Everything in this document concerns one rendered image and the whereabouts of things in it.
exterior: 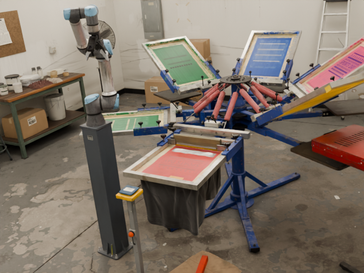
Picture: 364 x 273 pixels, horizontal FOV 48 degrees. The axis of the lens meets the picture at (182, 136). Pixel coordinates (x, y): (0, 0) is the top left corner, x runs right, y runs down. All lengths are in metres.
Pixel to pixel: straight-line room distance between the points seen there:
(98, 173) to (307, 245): 1.88
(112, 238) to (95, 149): 0.83
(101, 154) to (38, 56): 3.97
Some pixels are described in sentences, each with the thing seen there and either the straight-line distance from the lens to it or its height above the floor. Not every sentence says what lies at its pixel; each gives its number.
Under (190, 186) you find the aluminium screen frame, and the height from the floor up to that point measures 0.97.
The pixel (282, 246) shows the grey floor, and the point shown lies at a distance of 3.79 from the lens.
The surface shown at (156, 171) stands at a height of 0.95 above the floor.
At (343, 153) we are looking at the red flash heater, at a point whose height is 1.09.
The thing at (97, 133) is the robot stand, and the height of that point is 1.16.
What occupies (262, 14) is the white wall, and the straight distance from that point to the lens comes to 7.17.
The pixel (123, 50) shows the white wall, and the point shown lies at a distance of 8.60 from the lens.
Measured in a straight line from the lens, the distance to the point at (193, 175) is 2.86.
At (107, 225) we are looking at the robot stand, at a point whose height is 0.31.
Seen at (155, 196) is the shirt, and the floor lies 0.78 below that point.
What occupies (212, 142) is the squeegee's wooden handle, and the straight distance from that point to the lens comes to 3.17.
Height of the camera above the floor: 2.25
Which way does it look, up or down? 22 degrees down
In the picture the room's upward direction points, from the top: 5 degrees counter-clockwise
